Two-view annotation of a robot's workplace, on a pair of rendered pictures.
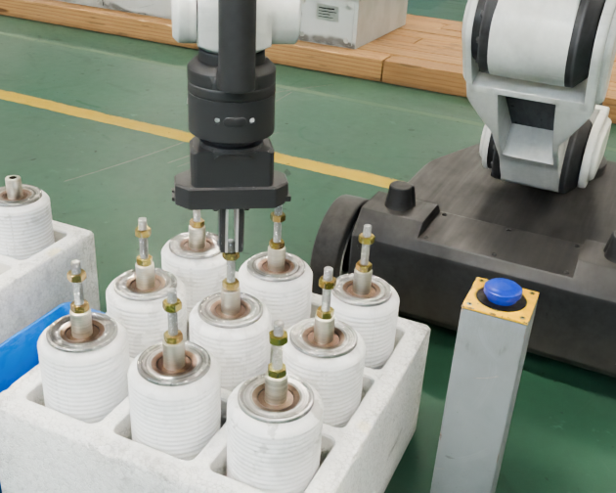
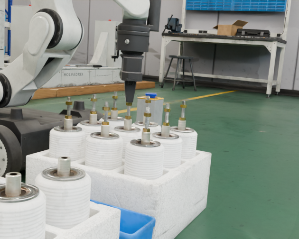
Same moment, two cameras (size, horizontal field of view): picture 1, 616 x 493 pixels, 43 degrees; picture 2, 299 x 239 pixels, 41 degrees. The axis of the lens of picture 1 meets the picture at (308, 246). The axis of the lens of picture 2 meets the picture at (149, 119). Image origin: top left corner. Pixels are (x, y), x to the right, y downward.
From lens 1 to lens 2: 1.38 m
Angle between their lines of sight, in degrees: 83
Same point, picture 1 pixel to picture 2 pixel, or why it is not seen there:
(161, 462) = (188, 163)
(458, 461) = not seen: hidden behind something
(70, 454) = (176, 183)
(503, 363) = (160, 114)
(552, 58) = (77, 37)
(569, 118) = (64, 62)
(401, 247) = (39, 130)
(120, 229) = not seen: outside the picture
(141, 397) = (179, 144)
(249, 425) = (194, 133)
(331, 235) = (13, 139)
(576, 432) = not seen: hidden behind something
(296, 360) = (157, 128)
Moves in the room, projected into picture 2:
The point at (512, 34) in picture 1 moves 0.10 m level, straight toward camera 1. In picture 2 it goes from (69, 30) to (94, 32)
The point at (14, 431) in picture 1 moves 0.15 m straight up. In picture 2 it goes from (163, 192) to (169, 129)
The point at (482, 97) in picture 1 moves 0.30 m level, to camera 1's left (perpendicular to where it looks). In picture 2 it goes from (42, 59) to (9, 61)
